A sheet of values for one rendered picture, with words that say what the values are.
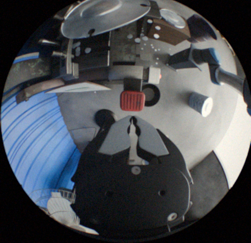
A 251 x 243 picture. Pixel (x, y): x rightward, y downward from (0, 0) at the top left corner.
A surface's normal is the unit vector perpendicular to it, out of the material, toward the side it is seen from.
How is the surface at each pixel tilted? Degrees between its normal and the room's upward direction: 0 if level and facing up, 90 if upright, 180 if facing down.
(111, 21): 2
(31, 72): 90
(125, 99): 0
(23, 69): 90
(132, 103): 0
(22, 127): 90
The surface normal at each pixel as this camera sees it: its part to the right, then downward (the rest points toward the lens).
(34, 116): 1.00, 0.05
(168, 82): -0.05, 0.48
